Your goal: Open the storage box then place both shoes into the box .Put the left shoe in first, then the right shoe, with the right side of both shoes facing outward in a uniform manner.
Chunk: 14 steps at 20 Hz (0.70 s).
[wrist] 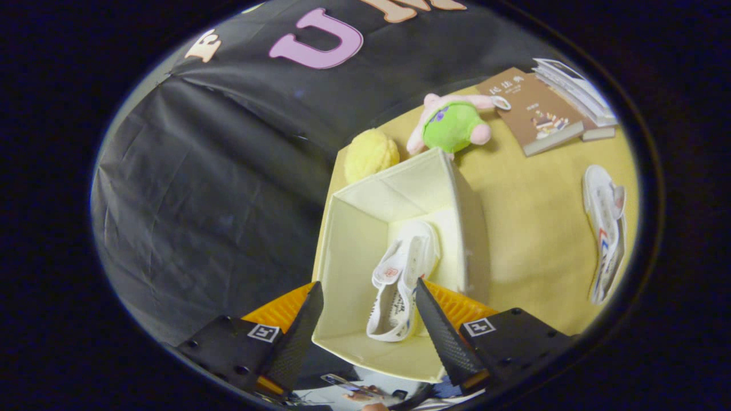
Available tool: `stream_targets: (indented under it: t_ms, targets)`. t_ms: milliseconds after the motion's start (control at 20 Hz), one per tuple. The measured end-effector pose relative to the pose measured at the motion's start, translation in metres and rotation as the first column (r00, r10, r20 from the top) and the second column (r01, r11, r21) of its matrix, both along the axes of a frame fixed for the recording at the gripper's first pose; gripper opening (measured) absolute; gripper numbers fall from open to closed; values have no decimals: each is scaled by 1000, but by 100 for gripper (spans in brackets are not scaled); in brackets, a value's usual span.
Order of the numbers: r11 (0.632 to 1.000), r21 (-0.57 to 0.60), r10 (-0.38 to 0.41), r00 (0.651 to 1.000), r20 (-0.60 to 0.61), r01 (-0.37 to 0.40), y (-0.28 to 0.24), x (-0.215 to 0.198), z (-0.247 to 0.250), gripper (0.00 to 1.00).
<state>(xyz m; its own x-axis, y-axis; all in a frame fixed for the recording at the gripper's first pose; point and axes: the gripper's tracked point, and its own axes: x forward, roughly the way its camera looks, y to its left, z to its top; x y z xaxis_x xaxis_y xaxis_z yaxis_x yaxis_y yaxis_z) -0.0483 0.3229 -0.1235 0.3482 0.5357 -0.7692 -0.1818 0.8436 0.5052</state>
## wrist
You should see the cream fabric storage box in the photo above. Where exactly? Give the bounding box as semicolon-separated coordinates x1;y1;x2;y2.
311;147;492;384

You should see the white patterned book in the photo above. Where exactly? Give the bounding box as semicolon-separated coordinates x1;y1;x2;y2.
532;66;617;128

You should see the white shoe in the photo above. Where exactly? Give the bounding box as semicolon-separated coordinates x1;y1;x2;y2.
581;164;628;305
366;221;441;343

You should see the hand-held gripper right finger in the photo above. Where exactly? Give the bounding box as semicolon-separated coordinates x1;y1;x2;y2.
415;278;580;390

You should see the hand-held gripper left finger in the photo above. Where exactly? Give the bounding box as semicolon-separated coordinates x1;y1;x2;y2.
176;281;324;400

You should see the brown cover book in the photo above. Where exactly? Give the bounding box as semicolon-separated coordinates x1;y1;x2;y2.
476;67;586;158

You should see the green and pink plush toy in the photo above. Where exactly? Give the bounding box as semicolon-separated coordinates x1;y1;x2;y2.
406;93;512;160

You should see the black backdrop cloth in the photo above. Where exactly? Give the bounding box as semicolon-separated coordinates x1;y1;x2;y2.
90;0;572;377

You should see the yellow plush toy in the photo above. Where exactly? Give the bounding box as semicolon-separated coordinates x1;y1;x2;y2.
344;128;400;184

